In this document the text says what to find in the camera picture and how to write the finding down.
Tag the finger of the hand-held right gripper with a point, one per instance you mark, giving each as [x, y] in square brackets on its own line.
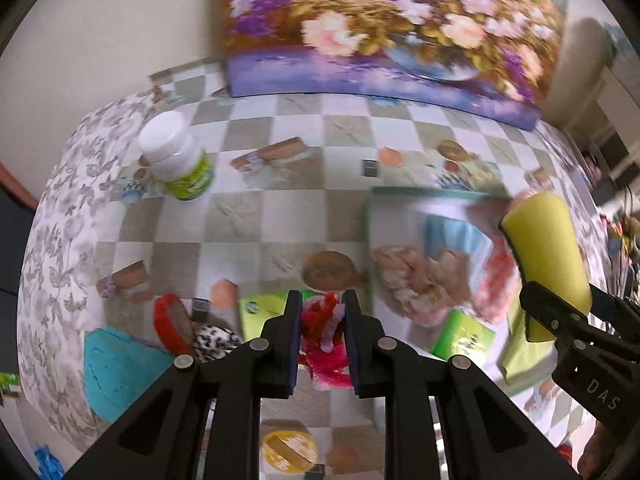
[555, 310]
[615, 305]

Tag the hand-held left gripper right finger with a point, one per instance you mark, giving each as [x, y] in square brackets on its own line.
[352, 340]

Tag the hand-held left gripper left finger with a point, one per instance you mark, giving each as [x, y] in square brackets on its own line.
[292, 340]

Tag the red and pink pipe cleaners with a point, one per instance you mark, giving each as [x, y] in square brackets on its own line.
[320, 360]

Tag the yellow-green cloth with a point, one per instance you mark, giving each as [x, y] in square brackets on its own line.
[520, 365]

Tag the yellow sponge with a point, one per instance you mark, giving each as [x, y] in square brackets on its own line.
[545, 245]

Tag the person's right hand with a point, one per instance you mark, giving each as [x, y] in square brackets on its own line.
[600, 455]

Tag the green tissue packet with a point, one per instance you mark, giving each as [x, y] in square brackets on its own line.
[257, 310]
[462, 335]

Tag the orange patterned cloth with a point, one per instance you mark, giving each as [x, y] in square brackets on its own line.
[500, 280]

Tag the colourful toys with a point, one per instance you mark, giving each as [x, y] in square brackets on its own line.
[622, 232]

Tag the black and white spotted fabric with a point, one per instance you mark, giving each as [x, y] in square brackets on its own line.
[215, 340]

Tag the beige pink fluffy cloth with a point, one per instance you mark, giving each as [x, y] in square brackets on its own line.
[415, 275]

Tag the black box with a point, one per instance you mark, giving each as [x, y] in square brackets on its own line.
[602, 191]

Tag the blue face mask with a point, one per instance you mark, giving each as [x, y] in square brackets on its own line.
[450, 235]

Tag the checkered printed tablecloth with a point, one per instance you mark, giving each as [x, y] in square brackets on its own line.
[300, 170]

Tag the teal cloth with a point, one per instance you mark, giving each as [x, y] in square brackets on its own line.
[120, 375]

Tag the white bottle with green label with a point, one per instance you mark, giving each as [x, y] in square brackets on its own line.
[175, 160]

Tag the blue plastic bag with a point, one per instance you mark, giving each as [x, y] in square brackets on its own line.
[47, 462]

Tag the green and white small packet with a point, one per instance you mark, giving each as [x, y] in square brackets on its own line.
[9, 384]

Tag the dark seat with red edge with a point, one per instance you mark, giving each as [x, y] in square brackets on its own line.
[12, 240]

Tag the floral painting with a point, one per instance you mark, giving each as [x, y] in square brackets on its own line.
[400, 20]

